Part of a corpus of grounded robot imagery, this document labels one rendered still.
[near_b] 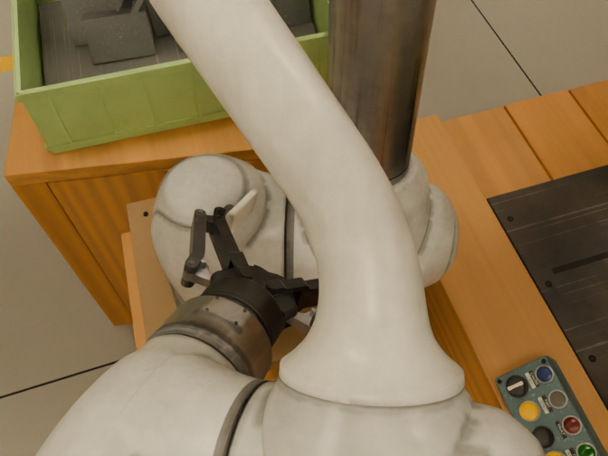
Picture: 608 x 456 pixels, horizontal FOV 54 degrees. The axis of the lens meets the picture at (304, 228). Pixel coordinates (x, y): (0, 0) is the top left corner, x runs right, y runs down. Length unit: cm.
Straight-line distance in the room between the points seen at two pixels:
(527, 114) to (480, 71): 138
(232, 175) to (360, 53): 23
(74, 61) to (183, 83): 29
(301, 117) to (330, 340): 12
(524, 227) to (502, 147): 19
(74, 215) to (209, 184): 73
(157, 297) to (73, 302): 109
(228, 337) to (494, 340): 57
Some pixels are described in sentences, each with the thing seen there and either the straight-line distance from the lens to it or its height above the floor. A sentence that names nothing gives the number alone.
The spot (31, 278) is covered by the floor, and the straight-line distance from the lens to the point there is 212.
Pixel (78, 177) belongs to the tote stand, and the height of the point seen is 76.
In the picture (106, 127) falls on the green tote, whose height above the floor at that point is 84.
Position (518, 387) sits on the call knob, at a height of 94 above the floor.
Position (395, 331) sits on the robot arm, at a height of 145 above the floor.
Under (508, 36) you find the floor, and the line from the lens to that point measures 278.
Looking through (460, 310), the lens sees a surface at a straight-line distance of 93.
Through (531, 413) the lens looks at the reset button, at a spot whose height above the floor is 94.
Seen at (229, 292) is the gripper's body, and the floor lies 130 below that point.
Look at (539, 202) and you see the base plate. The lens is 107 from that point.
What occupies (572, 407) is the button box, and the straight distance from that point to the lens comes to 87.
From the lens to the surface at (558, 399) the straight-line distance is 87.
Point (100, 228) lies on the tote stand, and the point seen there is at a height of 56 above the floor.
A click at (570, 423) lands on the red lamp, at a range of 87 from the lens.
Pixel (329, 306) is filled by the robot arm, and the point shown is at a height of 144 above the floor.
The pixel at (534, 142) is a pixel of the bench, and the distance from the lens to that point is 118.
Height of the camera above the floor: 173
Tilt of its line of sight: 59 degrees down
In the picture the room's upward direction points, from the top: straight up
